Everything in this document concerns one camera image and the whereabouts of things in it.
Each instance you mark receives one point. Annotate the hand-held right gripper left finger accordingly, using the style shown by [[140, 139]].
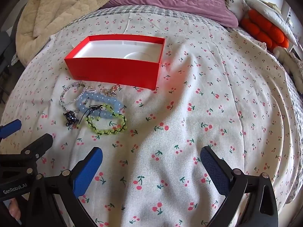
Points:
[[87, 167]]

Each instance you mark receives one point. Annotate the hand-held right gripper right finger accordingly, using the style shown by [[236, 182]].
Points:
[[213, 170]]

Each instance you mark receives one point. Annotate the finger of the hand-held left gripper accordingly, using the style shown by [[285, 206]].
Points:
[[35, 146], [10, 128]]

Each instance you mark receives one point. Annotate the dark hair claw clip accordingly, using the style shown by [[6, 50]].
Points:
[[69, 117]]

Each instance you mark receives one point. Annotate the red cardboard box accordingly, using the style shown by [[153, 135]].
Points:
[[113, 73]]

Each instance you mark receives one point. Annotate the person's left hand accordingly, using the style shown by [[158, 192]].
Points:
[[13, 208]]

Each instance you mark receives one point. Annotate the cherry print bed sheet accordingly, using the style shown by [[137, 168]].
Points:
[[189, 99]]

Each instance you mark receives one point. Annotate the beige fleece blanket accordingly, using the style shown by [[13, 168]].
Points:
[[59, 9]]

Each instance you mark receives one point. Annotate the white fuzzy plush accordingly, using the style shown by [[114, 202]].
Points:
[[288, 61]]

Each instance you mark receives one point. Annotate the orange plush cushion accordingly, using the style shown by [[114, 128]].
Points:
[[260, 28]]

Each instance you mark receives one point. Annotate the grey checked blanket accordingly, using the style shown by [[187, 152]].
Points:
[[132, 9]]

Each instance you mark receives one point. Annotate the white printed pillow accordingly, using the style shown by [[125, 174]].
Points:
[[233, 2]]

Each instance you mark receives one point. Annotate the white cushion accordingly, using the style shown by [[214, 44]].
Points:
[[272, 11]]

